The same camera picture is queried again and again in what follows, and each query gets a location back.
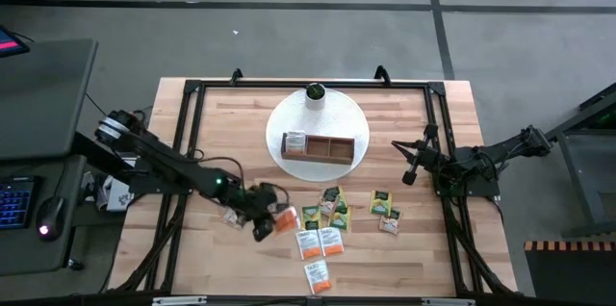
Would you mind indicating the dark grey keyboard desk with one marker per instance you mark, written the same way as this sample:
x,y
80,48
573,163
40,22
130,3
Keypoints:
x,y
29,253

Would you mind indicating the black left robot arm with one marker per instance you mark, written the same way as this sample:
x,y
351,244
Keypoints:
x,y
159,154

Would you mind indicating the backlit black keyboard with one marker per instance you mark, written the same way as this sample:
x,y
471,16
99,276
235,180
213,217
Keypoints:
x,y
14,202

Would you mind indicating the black aluminium table frame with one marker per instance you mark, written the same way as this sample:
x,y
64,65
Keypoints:
x,y
264,84

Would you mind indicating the green yellow tea bag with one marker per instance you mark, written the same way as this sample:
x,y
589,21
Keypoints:
x,y
311,218
380,203
341,221
343,202

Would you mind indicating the dark grey side table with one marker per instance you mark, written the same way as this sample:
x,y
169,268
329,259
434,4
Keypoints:
x,y
43,99

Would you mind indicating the white round woven placemat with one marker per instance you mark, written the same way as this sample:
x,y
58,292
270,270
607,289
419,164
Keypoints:
x,y
332,118

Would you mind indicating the black diagonal beam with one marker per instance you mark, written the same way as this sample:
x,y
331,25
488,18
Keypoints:
x,y
91,149

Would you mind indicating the black computer mouse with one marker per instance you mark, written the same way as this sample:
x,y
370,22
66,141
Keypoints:
x,y
50,217

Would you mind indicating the brown wooden compartment box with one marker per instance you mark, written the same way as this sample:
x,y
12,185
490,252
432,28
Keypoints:
x,y
332,149

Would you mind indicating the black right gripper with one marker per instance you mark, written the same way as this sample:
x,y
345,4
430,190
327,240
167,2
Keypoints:
x,y
433,159

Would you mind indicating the white printed cardboard box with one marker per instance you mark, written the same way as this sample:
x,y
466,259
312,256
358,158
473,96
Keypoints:
x,y
118,197

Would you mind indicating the black case orange striped edge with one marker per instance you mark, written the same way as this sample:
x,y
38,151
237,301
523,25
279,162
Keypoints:
x,y
572,277

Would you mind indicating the black desk caster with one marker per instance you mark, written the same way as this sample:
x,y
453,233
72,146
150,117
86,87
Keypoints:
x,y
75,264

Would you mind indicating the silver metal bracket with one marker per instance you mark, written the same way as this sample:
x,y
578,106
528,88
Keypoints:
x,y
447,302
179,301

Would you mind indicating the screen with pink bar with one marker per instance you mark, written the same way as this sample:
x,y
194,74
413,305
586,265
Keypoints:
x,y
9,43

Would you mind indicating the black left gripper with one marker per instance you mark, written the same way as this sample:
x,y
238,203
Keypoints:
x,y
262,200

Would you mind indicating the dark grey metal stand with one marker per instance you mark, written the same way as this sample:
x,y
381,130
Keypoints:
x,y
577,176

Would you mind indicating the white ceramic plant pot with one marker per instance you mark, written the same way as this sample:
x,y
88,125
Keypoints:
x,y
315,104

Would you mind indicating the small green succulent plant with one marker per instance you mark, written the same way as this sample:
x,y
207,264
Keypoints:
x,y
316,91

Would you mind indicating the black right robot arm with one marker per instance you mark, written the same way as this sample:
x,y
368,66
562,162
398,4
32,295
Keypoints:
x,y
491,152

